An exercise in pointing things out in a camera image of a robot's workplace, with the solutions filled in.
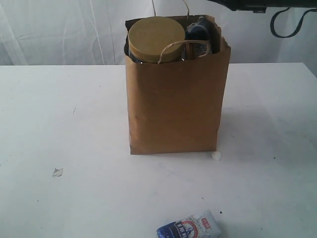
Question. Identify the small white pebble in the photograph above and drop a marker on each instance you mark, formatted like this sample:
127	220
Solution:
216	155

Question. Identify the plastic nut jar yellow lid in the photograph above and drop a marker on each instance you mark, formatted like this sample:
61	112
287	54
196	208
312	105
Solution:
148	39

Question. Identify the black beige noodle package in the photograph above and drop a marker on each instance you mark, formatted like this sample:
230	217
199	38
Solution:
201	30

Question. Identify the blue white salt packet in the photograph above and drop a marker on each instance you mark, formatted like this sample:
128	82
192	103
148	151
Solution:
194	226

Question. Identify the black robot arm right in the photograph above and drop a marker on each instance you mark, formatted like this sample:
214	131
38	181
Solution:
262	5

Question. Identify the brown paper bag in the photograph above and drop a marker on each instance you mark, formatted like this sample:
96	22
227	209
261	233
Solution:
176	106

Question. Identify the small clear plastic scrap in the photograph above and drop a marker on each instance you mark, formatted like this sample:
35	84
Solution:
57	173

